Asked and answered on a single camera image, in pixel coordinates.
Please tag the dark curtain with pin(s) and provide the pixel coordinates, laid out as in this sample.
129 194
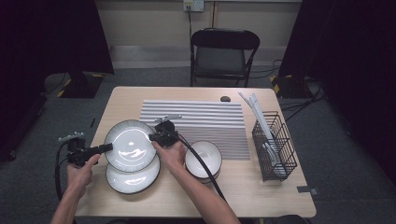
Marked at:
351 62
37 46

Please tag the person's left hand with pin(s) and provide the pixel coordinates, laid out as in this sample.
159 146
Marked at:
79 179

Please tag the grey striped placemat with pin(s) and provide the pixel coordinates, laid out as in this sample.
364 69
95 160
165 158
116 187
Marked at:
211 124

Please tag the grey tape strip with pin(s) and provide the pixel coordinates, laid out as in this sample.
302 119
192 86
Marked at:
306 189

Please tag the black stand base yellow tape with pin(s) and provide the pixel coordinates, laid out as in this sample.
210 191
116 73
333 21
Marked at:
81 85
291 87

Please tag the black folding chair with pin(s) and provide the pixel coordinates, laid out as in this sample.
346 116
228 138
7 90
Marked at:
222 59

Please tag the thin wall conduit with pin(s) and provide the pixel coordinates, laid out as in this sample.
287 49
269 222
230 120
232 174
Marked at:
213 15

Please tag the white wall outlet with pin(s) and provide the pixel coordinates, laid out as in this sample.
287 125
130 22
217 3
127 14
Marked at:
193 4

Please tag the white plate dark rim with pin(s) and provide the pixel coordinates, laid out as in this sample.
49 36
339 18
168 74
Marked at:
130 146
134 182

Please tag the bundle of white chopsticks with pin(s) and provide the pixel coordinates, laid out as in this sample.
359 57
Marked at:
258 112

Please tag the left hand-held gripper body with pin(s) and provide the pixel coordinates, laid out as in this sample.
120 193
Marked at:
77 154

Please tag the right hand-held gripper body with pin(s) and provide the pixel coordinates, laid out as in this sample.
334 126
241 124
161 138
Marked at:
166 135

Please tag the black marker pen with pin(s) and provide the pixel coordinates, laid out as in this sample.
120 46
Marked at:
92 122

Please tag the white spoon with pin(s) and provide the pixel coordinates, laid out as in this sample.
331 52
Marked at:
271 152

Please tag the person's right hand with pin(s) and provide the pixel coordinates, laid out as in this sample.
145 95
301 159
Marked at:
172 157

